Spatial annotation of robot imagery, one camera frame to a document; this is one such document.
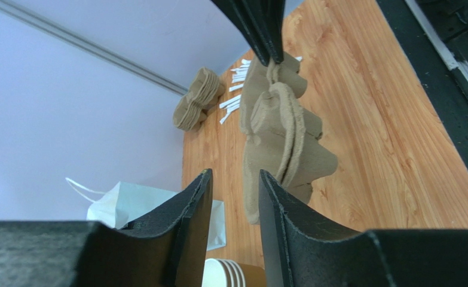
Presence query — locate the brown cardboard cup carrier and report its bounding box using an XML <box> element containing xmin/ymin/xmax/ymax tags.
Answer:
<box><xmin>239</xmin><ymin>53</ymin><xmax>338</xmax><ymax>225</ymax></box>

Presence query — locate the bundle of wrapped straws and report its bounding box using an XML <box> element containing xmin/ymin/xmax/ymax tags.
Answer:
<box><xmin>218</xmin><ymin>53</ymin><xmax>308</xmax><ymax>134</ymax></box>

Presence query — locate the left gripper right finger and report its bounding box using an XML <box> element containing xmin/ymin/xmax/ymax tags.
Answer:
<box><xmin>259</xmin><ymin>170</ymin><xmax>468</xmax><ymax>286</ymax></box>

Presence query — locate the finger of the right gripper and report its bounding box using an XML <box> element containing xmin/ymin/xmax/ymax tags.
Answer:
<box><xmin>258</xmin><ymin>0</ymin><xmax>286</xmax><ymax>64</ymax></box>
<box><xmin>211</xmin><ymin>0</ymin><xmax>270</xmax><ymax>66</ymax></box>

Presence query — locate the stack of paper cups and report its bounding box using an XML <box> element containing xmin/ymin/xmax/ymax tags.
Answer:
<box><xmin>202</xmin><ymin>258</ymin><xmax>267</xmax><ymax>287</ymax></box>

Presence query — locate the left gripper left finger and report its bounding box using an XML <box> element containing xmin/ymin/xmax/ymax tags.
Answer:
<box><xmin>0</xmin><ymin>169</ymin><xmax>213</xmax><ymax>286</ymax></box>

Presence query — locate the cardboard cup carrier stack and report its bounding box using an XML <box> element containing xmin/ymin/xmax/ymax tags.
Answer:
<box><xmin>173</xmin><ymin>67</ymin><xmax>225</xmax><ymax>132</ymax></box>

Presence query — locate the white paper bag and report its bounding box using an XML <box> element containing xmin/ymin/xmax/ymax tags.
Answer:
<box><xmin>66</xmin><ymin>178</ymin><xmax>227</xmax><ymax>251</ymax></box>

